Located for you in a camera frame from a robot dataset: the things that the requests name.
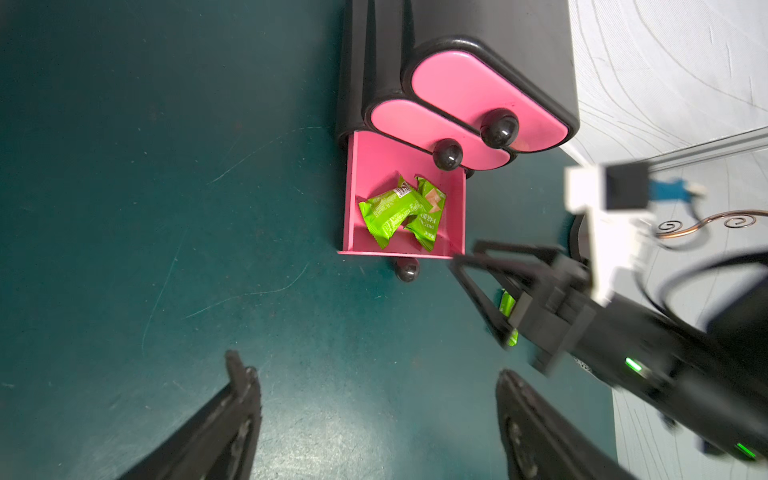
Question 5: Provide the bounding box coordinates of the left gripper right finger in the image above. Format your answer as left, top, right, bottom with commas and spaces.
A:
495, 369, 633, 480

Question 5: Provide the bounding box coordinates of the green cookie packet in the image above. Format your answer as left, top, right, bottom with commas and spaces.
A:
358, 176, 427, 249
499, 290, 518, 347
405, 176, 446, 252

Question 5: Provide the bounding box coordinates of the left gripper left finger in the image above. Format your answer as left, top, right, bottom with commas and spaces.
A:
121, 350, 262, 479

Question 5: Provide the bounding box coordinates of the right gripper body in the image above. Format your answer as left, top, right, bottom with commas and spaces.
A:
510, 255, 600, 374

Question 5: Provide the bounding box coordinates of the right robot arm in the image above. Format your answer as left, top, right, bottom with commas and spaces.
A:
450, 241, 767, 462

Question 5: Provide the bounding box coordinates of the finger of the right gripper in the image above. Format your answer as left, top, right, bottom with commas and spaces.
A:
470, 240, 561, 267
449, 255, 522, 348

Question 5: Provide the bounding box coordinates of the black mug tree stand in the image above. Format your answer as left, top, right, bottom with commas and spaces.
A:
567, 210, 767, 264

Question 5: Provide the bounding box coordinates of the green table mat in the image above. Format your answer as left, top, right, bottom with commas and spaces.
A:
0, 0, 619, 480

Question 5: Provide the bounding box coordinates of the black pink drawer cabinet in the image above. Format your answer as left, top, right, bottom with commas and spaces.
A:
336, 1, 580, 281

